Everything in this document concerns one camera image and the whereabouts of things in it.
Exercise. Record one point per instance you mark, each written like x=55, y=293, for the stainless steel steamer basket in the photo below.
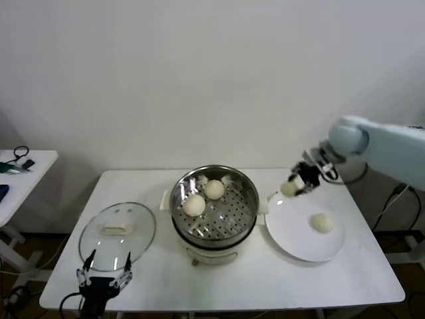
x=244, y=212

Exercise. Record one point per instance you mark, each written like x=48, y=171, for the dark blue object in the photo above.
x=2, y=192

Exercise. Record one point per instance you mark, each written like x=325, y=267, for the white electric cooker pot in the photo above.
x=212, y=256

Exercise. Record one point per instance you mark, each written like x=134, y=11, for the round glass pot lid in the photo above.
x=116, y=228

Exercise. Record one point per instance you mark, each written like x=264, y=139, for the white side table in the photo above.
x=33, y=179

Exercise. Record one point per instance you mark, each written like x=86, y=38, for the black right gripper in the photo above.
x=309, y=174

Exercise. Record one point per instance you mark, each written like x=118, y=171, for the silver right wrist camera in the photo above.
x=320, y=156

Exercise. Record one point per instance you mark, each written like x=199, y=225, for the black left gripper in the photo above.
x=98, y=290

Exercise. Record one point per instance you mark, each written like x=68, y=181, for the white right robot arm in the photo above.
x=391, y=143

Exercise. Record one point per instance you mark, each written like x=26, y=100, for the white round plate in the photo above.
x=292, y=232

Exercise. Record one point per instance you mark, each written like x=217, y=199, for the white steamed baozi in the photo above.
x=194, y=205
x=289, y=188
x=322, y=222
x=214, y=189

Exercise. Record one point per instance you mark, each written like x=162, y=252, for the small black clip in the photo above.
x=29, y=163

